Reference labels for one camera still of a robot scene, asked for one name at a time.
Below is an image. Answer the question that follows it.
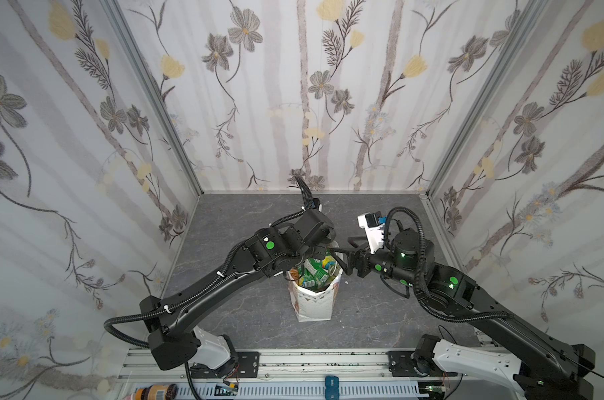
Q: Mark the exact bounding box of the cartoon animal paper bag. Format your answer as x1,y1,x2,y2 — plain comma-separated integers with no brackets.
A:
284,251,343,323

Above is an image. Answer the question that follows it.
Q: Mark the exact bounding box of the green snack packet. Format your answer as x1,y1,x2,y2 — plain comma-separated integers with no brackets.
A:
297,255,340,293

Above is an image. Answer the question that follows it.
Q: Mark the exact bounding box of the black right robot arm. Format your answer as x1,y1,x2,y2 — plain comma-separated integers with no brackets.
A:
330,207,604,399

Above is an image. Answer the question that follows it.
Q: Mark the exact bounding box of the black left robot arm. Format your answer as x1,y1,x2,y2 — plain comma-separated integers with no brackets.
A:
103,177,335,371

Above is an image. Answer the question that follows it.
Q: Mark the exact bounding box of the brown bottle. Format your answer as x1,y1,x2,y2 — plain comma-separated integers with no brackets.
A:
123,383,178,400

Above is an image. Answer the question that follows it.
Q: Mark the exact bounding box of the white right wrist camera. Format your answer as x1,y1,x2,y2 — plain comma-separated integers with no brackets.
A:
358,211,386,254

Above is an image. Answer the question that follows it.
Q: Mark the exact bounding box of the aluminium rail base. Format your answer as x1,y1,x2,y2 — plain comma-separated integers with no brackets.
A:
110,348,472,399

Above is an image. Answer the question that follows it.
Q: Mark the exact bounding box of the blue clip on rail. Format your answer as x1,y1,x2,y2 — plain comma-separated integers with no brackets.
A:
325,376,340,400

